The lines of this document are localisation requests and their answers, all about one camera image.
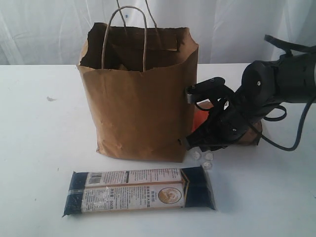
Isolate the black cable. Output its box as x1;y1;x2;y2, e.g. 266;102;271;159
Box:
237;34;316;152

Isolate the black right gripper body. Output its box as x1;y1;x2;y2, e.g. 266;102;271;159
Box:
197;98;252;148

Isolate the white candy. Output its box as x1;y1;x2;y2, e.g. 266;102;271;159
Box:
201;160;213;170
192;151;201;160
203;152;213;161

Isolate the brown pouch with orange label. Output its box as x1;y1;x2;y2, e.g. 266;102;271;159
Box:
192;101;260;146

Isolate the dark blue noodle packet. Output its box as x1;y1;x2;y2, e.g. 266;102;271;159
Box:
63;166;216;216

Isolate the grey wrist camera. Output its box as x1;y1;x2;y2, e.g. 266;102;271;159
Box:
185;85;197;104

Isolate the small paper scrap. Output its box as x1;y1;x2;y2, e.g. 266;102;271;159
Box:
46;96;56;102

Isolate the brown paper shopping bag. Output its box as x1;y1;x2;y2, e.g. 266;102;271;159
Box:
76;0;199;163

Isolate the white backdrop curtain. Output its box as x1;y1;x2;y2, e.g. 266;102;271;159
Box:
0;0;316;65

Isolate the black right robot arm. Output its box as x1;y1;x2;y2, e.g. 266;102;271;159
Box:
179;53;316;152

